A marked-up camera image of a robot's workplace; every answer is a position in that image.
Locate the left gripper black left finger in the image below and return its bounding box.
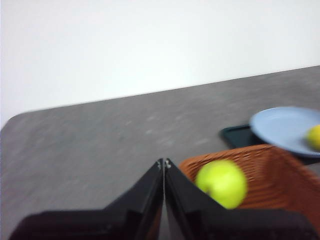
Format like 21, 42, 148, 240
8, 157, 165, 240

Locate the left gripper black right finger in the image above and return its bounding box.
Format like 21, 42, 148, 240
163, 157, 320, 240

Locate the blue plate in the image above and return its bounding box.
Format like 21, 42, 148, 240
249, 106, 320, 159

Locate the yellow lemon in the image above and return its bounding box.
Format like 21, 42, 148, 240
305, 124, 320, 151

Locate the brown wicker basket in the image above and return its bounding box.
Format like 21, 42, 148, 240
178, 144, 320, 211

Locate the green apple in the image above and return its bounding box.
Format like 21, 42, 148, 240
195, 159, 249, 210

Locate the black flat tray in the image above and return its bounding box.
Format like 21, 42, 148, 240
219, 124, 320, 165

